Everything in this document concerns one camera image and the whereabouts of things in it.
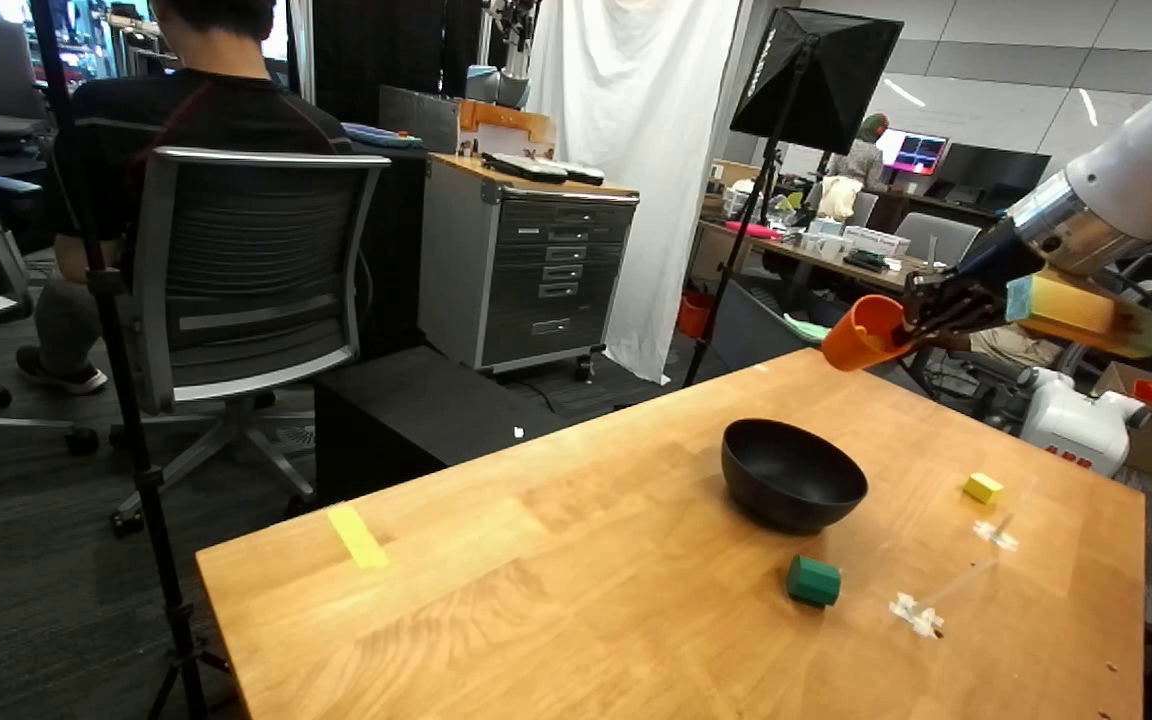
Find white hanging sheet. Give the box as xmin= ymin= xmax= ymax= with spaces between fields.
xmin=522 ymin=0 xmax=748 ymax=386

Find green paper sheet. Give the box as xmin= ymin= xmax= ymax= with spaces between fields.
xmin=777 ymin=310 xmax=837 ymax=352

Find person in black shirt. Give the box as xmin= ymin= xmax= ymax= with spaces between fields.
xmin=11 ymin=0 xmax=351 ymax=397

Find orange cardboard box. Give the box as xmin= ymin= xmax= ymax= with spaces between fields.
xmin=452 ymin=96 xmax=561 ymax=162

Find thin black tripod pole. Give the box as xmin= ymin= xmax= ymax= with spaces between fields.
xmin=29 ymin=0 xmax=229 ymax=720

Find white flat devices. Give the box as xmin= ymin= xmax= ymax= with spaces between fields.
xmin=477 ymin=148 xmax=613 ymax=187

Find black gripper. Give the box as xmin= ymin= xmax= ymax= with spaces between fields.
xmin=902 ymin=210 xmax=1069 ymax=360

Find black flat screen monitor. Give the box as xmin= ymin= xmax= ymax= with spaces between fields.
xmin=926 ymin=141 xmax=1057 ymax=214

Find small green block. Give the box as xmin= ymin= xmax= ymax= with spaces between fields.
xmin=783 ymin=552 xmax=847 ymax=610

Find black bowl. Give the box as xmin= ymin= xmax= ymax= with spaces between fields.
xmin=718 ymin=416 xmax=872 ymax=539

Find pink lit screen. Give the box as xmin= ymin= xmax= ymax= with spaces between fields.
xmin=887 ymin=126 xmax=951 ymax=181

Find orange plastic cup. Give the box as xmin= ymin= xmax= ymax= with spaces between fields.
xmin=818 ymin=292 xmax=917 ymax=375

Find white plastic machine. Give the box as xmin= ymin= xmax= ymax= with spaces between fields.
xmin=1017 ymin=365 xmax=1152 ymax=480

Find red bin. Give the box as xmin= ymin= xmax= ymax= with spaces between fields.
xmin=673 ymin=284 xmax=718 ymax=346

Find gray laptop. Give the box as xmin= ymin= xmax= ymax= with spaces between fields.
xmin=892 ymin=207 xmax=989 ymax=272

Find black softbox light stand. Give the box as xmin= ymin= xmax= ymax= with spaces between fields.
xmin=677 ymin=4 xmax=907 ymax=391

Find small yellow block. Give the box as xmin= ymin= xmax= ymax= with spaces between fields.
xmin=961 ymin=467 xmax=1008 ymax=513

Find low black platform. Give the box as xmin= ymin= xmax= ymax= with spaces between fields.
xmin=312 ymin=340 xmax=667 ymax=509

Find gray drawer cabinet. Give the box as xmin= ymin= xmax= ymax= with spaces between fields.
xmin=417 ymin=148 xmax=644 ymax=381

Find yellow tape strip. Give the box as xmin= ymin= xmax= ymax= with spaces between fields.
xmin=322 ymin=499 xmax=392 ymax=574

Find cluttered wooden desk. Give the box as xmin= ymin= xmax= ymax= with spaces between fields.
xmin=695 ymin=214 xmax=971 ymax=352

